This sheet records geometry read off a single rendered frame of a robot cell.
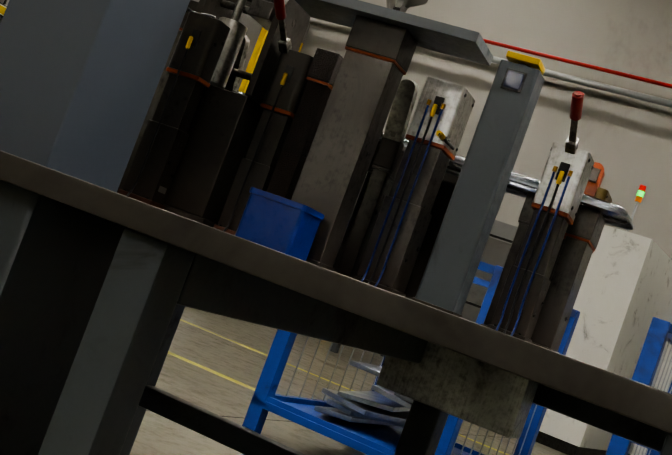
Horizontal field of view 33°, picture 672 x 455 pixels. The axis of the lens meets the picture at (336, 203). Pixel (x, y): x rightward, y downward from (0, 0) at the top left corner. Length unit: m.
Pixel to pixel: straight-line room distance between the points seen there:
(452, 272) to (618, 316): 8.21
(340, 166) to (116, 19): 0.45
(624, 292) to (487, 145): 8.22
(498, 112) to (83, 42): 0.69
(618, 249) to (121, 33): 8.52
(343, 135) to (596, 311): 8.23
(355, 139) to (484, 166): 0.23
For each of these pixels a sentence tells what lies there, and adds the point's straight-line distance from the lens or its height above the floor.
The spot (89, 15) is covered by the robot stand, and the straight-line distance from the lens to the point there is 1.86.
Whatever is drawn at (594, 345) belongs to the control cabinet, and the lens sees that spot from 10.08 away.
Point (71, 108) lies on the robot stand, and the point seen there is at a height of 0.80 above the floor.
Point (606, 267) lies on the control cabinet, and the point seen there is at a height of 1.64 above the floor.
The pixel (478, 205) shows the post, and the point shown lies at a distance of 1.88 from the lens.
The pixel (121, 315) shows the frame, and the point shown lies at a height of 0.54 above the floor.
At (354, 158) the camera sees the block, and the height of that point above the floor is 0.90.
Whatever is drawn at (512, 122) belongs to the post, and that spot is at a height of 1.04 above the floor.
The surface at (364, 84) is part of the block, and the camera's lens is 1.98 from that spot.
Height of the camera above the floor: 0.69
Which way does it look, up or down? 4 degrees up
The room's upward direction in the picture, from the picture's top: 20 degrees clockwise
